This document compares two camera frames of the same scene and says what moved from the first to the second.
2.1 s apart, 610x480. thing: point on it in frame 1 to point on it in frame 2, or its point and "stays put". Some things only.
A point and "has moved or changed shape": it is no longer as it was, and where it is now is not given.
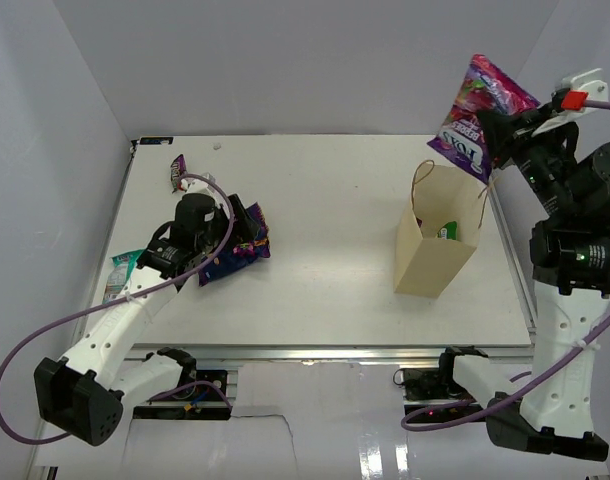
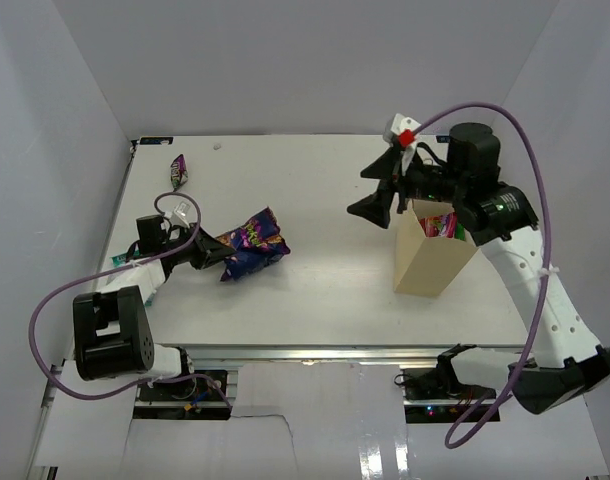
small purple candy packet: x=177 y=168 stays put
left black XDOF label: x=156 y=140 stays put
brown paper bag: x=441 y=229 stays put
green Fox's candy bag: x=448 y=231 to x=460 y=232
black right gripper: x=503 y=131 to x=376 y=207
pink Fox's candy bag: x=462 y=138 to x=439 y=225
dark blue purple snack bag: x=240 y=253 has moved or changed shape
